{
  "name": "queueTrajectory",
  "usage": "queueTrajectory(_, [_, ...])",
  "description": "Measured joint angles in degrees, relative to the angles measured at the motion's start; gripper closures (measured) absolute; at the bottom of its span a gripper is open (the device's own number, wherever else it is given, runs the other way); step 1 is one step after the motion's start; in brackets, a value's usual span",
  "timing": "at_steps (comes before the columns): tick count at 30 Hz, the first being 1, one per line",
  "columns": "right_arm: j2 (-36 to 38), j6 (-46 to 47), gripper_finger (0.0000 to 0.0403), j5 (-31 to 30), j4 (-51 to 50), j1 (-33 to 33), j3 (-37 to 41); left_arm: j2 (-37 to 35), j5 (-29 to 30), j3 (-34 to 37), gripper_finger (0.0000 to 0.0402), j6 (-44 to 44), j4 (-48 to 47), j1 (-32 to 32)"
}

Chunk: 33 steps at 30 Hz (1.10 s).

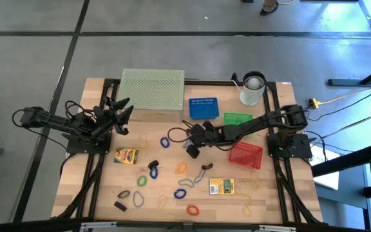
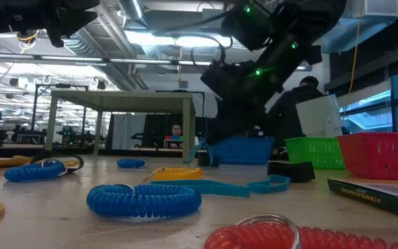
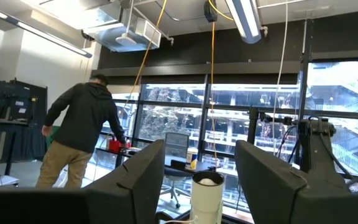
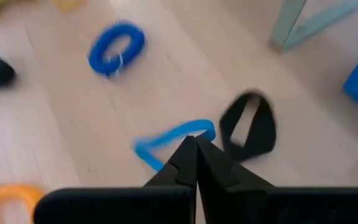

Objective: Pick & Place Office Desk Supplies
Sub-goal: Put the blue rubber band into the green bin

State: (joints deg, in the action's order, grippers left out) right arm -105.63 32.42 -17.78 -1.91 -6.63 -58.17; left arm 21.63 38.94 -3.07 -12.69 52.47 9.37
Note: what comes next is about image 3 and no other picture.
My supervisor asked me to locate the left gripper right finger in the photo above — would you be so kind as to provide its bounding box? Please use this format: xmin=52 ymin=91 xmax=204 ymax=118
xmin=234 ymin=139 xmax=351 ymax=224

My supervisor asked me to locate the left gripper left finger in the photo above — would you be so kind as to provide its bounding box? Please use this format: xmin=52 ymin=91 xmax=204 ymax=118
xmin=85 ymin=139 xmax=166 ymax=224

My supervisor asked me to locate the office chair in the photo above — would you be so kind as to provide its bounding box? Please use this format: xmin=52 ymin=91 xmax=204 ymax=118
xmin=159 ymin=132 xmax=198 ymax=209

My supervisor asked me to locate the black side desk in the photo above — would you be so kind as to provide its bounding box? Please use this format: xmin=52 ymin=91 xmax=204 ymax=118
xmin=94 ymin=146 xmax=222 ymax=187

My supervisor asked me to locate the red toolbox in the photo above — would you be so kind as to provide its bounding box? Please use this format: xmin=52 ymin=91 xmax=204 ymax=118
xmin=108 ymin=139 xmax=132 ymax=154

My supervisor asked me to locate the white wipes canister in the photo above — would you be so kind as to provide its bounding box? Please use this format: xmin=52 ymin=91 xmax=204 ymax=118
xmin=185 ymin=148 xmax=199 ymax=170

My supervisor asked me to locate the large glass window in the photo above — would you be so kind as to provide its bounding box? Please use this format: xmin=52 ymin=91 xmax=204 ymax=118
xmin=98 ymin=58 xmax=358 ymax=218

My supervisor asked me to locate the person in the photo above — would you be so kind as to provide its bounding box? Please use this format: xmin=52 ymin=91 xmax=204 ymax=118
xmin=35 ymin=73 xmax=127 ymax=189

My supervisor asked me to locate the black equipment cabinet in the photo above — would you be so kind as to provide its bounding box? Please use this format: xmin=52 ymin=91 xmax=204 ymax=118
xmin=0 ymin=78 xmax=48 ymax=162

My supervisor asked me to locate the long ceiling light bar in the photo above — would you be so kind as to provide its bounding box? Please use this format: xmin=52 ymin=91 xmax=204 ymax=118
xmin=0 ymin=2 xmax=93 ymax=59

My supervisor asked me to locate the pendant tube light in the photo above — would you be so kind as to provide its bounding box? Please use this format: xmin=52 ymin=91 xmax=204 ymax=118
xmin=224 ymin=0 xmax=263 ymax=45

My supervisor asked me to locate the white hanging cable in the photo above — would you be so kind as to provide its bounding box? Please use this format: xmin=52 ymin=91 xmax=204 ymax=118
xmin=271 ymin=0 xmax=289 ymax=147

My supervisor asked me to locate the yellow hanging cable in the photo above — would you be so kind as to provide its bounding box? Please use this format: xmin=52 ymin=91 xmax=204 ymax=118
xmin=208 ymin=0 xmax=236 ymax=162
xmin=123 ymin=0 xmax=168 ymax=108

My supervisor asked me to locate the silver air duct box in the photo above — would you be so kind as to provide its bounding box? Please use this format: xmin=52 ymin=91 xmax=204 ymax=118
xmin=81 ymin=0 xmax=163 ymax=53

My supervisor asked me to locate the black cord reel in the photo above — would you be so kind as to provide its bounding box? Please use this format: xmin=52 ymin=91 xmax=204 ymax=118
xmin=203 ymin=0 xmax=219 ymax=23

